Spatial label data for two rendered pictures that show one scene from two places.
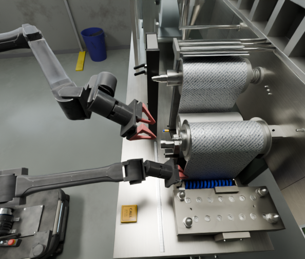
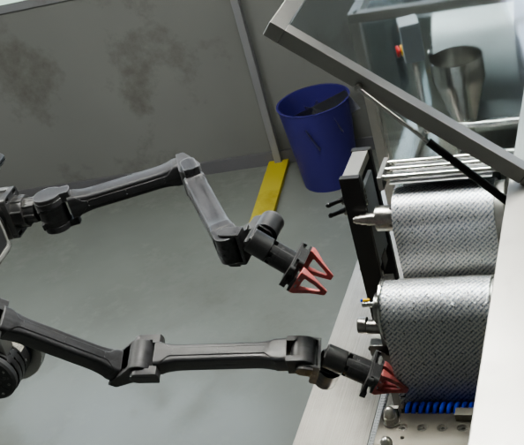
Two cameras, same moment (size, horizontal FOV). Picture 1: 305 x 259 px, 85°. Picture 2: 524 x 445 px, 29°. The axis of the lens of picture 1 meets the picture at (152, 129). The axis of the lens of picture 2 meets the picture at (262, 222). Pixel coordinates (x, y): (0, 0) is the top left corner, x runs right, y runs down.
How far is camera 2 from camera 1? 181 cm
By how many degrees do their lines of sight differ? 30
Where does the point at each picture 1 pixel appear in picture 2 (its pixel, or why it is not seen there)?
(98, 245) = not seen: outside the picture
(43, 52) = (201, 191)
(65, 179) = (210, 350)
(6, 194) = (143, 360)
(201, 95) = (430, 243)
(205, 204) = (430, 433)
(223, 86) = (460, 226)
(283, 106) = not seen: outside the picture
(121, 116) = (280, 259)
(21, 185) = (160, 351)
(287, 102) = not seen: outside the picture
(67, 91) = (226, 230)
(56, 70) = (216, 211)
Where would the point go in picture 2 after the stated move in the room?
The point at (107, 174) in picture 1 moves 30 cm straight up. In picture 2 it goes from (264, 350) to (229, 239)
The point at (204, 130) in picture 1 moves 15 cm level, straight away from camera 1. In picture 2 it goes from (402, 286) to (444, 251)
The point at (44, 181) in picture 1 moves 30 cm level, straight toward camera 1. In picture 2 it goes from (185, 350) to (270, 397)
